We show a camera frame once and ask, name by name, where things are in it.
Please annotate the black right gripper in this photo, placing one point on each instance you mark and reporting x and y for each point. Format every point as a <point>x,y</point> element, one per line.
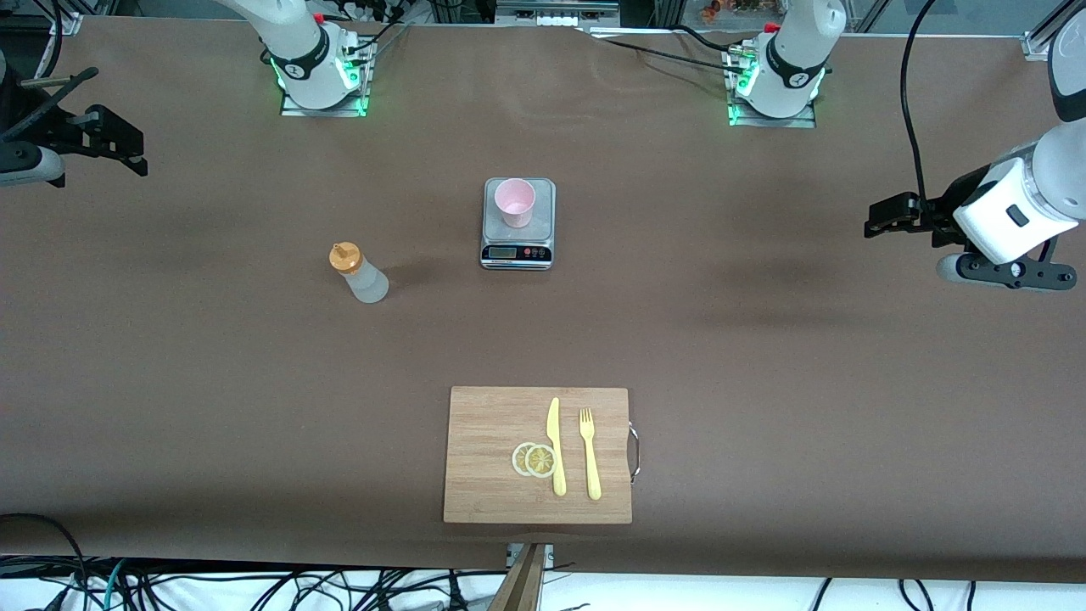
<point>53,129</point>

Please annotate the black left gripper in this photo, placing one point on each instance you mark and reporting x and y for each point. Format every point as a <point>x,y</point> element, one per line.
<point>940,213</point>

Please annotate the clear sauce bottle orange cap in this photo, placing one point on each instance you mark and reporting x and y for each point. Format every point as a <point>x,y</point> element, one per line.
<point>371,284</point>

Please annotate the pink plastic cup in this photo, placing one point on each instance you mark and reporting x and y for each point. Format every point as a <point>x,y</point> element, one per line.
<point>515,204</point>

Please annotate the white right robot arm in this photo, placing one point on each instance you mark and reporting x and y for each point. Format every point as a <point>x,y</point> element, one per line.
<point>297,51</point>

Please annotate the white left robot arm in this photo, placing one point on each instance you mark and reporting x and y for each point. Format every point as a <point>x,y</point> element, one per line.
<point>1001,216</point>

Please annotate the brown table cover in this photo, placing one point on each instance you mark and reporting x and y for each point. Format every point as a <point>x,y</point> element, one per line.
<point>764,424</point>

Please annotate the silver digital kitchen scale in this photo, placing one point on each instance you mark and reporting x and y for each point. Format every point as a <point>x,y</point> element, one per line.
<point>543,229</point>

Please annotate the yellow plastic fork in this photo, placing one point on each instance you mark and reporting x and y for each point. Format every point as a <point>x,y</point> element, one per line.
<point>592,467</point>

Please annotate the white power strip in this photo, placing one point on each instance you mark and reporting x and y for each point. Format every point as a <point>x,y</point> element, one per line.
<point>551,19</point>

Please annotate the yellow plastic knife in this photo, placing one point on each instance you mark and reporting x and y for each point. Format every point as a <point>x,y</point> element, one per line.
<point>557,458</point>

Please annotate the whole lemon slice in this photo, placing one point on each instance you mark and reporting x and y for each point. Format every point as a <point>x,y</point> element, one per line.
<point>540,461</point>

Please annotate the bamboo cutting board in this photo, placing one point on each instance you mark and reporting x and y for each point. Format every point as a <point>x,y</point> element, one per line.
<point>484,484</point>

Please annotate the aluminium frame profile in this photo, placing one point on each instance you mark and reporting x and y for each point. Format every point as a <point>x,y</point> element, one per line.
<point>66,19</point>
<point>1037,44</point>

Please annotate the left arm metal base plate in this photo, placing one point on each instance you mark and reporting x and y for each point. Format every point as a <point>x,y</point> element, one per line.
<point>797,121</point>

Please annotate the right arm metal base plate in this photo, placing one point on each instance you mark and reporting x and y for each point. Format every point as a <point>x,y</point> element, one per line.
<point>327,110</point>

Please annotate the small metal bracket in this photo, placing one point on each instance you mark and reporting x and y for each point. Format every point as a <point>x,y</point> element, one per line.
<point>549,556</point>

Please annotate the wooden post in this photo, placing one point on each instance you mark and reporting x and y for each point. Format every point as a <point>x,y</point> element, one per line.
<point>522,585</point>

